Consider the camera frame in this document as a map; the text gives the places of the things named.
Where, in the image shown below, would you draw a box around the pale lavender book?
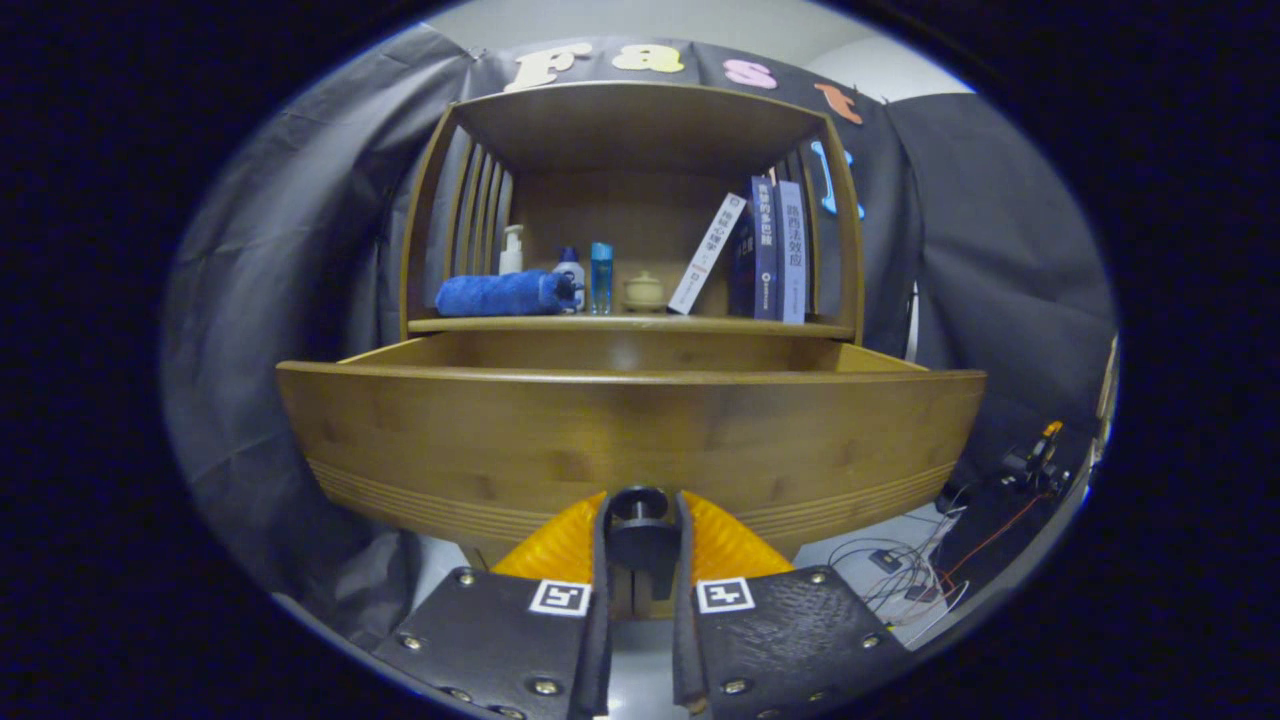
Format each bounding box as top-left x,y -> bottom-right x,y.
775,180 -> 807,324

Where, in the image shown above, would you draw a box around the dark blue book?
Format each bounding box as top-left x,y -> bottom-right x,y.
728,176 -> 781,321

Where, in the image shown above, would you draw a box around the white bottle with blue cap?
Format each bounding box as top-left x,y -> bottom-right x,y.
553,247 -> 587,313

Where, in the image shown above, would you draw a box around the beige lidded teacup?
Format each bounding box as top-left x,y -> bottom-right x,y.
622,271 -> 667,314

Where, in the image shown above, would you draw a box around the white book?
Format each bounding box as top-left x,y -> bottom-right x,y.
667,193 -> 748,316

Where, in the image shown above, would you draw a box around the tangle of floor cables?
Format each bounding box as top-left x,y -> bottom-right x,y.
830,480 -> 1051,626

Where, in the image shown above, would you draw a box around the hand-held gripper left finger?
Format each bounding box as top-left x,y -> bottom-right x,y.
372,490 -> 615,720

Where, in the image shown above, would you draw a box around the wooden drawer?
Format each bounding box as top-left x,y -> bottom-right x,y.
276,330 -> 988,561

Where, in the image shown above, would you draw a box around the black drawer knob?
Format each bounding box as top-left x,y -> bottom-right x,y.
605,487 -> 683,601

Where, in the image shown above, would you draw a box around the black and orange device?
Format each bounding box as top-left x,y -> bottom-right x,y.
1000,420 -> 1071,496

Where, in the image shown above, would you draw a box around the wooden cabinet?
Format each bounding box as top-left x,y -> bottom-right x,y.
400,80 -> 867,621

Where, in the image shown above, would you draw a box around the clear blue tall bottle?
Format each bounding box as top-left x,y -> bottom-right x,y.
589,242 -> 615,316

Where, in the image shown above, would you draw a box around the wooden countertop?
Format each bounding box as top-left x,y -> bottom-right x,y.
408,312 -> 856,339

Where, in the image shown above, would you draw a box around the blue folded towel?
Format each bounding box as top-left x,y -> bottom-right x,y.
435,270 -> 584,318

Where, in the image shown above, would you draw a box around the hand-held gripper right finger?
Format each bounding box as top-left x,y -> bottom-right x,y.
670,488 -> 913,720

